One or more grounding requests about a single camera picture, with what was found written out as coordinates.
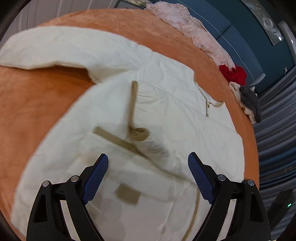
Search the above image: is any cream quilted jacket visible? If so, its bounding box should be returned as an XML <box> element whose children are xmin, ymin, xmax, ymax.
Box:
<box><xmin>1</xmin><ymin>26</ymin><xmax>244</xmax><ymax>240</ymax></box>

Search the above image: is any blue padded headboard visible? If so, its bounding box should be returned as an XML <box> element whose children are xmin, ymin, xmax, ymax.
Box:
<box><xmin>150</xmin><ymin>0</ymin><xmax>266</xmax><ymax>94</ymax></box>

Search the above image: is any blue-grey curtain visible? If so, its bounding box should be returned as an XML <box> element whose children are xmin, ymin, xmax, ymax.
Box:
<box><xmin>253</xmin><ymin>68</ymin><xmax>295</xmax><ymax>240</ymax></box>

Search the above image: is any red garment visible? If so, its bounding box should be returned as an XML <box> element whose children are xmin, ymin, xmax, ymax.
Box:
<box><xmin>219</xmin><ymin>65</ymin><xmax>247</xmax><ymax>86</ymax></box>

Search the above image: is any orange plush bed blanket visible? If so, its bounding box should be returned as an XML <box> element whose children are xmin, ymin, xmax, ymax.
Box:
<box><xmin>1</xmin><ymin>9</ymin><xmax>259</xmax><ymax>224</ymax></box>

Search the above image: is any dark grey garment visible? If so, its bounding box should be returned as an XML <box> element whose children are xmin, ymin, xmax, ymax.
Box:
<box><xmin>239</xmin><ymin>86</ymin><xmax>262</xmax><ymax>124</ymax></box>

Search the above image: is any wall art panel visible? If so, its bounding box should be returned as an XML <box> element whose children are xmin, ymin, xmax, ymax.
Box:
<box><xmin>241</xmin><ymin>0</ymin><xmax>283</xmax><ymax>46</ymax></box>

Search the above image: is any pink lace garment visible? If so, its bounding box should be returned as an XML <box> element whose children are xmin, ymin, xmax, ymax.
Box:
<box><xmin>146</xmin><ymin>1</ymin><xmax>235</xmax><ymax>70</ymax></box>

